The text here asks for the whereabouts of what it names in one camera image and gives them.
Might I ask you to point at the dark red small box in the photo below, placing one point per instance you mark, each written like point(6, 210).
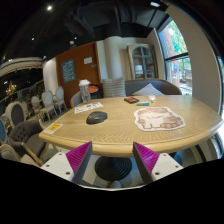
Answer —
point(131, 100)

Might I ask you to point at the small white round object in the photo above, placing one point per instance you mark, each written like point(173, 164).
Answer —
point(152, 98)

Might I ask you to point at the striped cushion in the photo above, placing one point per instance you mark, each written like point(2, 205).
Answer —
point(114, 87)

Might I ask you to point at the black computer mouse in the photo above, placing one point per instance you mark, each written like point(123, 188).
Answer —
point(96, 117)

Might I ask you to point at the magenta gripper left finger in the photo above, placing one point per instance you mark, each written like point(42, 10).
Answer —
point(78, 159)

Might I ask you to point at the round wooden table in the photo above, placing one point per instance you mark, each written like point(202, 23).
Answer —
point(113, 138)

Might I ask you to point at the light grey pillow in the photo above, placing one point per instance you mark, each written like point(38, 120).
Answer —
point(147, 90)

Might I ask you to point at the blue wall poster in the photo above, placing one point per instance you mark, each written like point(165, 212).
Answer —
point(68, 71)

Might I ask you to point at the grey tufted armchair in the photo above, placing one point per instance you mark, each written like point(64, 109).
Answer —
point(24, 138)

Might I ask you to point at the tall clear tumbler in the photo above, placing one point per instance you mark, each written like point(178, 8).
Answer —
point(85, 91)

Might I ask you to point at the white paper leaflet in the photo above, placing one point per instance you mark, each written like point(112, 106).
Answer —
point(87, 107)

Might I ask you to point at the teal small pack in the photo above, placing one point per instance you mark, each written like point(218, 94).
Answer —
point(143, 103)

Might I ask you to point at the white dining chair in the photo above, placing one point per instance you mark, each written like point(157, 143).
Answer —
point(59, 98)
point(47, 99)

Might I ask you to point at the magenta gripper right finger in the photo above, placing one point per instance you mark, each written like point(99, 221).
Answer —
point(146, 160)

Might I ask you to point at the yellow sticker card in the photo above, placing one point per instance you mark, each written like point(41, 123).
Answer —
point(52, 128)

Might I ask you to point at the arched wooden cabinet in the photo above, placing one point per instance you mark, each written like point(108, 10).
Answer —
point(142, 61)

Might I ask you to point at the grey sofa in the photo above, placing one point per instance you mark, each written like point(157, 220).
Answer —
point(163, 86)

